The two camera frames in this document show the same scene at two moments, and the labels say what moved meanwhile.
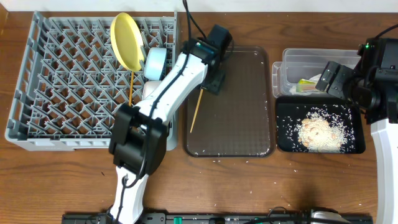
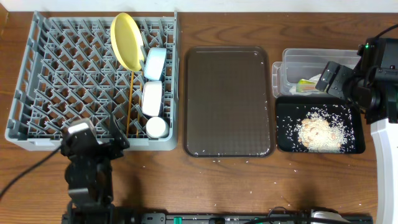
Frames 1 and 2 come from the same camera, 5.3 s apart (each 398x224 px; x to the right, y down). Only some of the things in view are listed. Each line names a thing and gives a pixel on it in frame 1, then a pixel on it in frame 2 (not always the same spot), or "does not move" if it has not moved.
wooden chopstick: x=197 y=108 to x=140 y=96
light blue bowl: x=153 y=63 does not move
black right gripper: x=336 y=88 does not move
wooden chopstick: x=130 y=89 does not move
